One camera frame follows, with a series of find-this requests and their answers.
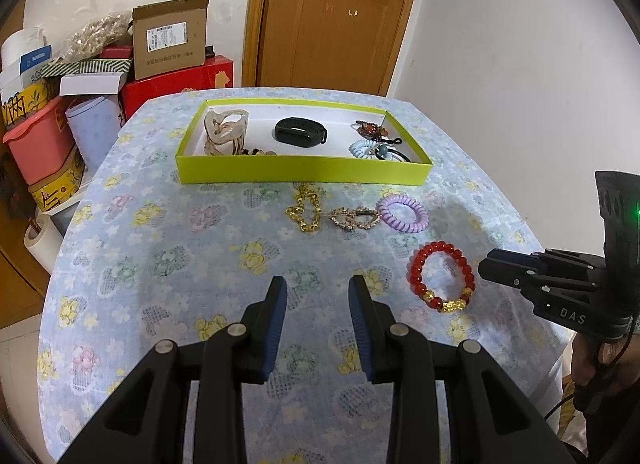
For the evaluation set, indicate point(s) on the floral tablecloth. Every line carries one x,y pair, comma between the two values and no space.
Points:
175,254

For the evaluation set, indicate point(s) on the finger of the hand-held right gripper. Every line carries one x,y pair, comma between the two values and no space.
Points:
505,271
565,264

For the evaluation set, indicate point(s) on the brown cardboard box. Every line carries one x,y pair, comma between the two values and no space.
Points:
170,39

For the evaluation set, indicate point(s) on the pink plastic bin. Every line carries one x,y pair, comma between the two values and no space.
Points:
40,144

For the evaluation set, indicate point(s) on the green striped box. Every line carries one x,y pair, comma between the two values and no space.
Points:
90,66

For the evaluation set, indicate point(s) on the wooden door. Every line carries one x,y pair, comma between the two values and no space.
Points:
330,29

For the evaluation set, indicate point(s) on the yellow patterned tin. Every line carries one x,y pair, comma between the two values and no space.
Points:
25,104

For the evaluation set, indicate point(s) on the white and blue box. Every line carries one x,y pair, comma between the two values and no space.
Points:
32,66

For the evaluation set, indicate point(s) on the white open box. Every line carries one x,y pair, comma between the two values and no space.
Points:
90,85

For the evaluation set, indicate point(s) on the dark red box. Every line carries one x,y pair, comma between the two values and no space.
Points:
117,52

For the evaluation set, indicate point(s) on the beige hair claw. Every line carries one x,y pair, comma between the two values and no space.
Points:
222,131

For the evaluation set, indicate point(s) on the black fitness band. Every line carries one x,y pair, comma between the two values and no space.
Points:
300,133

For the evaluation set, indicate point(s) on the large red box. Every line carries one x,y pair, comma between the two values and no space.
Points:
170,89

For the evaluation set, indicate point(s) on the large white paper roll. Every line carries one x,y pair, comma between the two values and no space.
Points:
20,44

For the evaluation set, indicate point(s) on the small white paper roll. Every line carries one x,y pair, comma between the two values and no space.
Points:
42,244

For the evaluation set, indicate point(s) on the yellow tin under bin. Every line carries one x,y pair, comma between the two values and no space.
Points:
55,189

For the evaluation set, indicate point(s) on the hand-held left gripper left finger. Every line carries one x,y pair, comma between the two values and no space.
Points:
275,324

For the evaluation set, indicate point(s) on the yellow-green cardboard box tray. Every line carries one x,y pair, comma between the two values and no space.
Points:
300,171

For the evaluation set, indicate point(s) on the person's right hand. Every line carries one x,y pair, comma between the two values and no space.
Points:
582,361

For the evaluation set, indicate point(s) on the rhinestone hair clip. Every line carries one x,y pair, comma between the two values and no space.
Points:
345,225

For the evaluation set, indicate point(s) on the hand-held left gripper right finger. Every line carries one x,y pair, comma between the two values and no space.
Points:
361,324

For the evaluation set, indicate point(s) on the small black box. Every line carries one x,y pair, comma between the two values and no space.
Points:
210,52

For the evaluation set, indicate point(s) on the clear bag of beige pieces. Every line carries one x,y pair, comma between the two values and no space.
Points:
97,36

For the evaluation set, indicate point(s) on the light blue cylinder container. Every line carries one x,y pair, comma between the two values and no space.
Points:
92,134

